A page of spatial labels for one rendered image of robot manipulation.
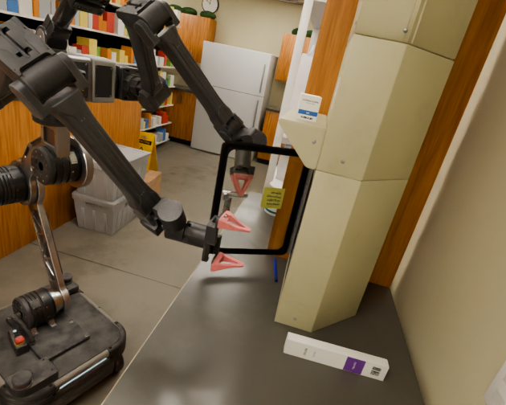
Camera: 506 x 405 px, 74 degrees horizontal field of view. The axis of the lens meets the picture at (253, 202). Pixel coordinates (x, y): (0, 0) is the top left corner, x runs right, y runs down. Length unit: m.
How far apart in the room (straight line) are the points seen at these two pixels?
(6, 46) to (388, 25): 0.70
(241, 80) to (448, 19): 5.07
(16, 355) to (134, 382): 1.13
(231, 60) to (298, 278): 5.16
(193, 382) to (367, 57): 0.80
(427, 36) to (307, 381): 0.83
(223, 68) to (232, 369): 5.36
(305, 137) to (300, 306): 0.47
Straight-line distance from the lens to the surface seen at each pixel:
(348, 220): 0.87
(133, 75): 1.40
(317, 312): 1.01
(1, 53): 0.73
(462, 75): 1.23
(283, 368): 0.94
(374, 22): 0.82
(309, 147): 0.81
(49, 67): 0.71
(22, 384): 1.72
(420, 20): 0.84
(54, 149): 1.40
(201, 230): 0.82
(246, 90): 5.83
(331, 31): 1.18
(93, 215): 3.21
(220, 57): 5.94
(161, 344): 0.93
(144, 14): 1.02
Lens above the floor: 1.61
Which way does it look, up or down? 22 degrees down
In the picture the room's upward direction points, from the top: 12 degrees clockwise
